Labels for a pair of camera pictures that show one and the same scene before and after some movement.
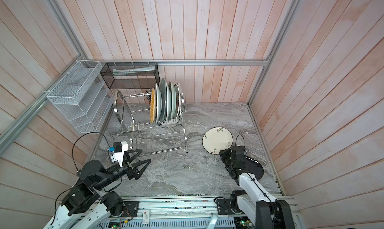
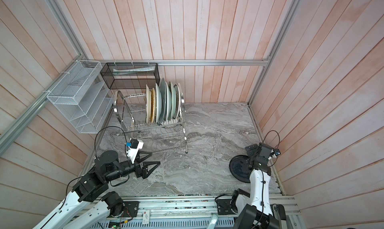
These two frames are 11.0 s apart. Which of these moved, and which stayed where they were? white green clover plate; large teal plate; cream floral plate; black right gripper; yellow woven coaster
Moved: cream floral plate; black right gripper
Stayed: white green clover plate; large teal plate; yellow woven coaster
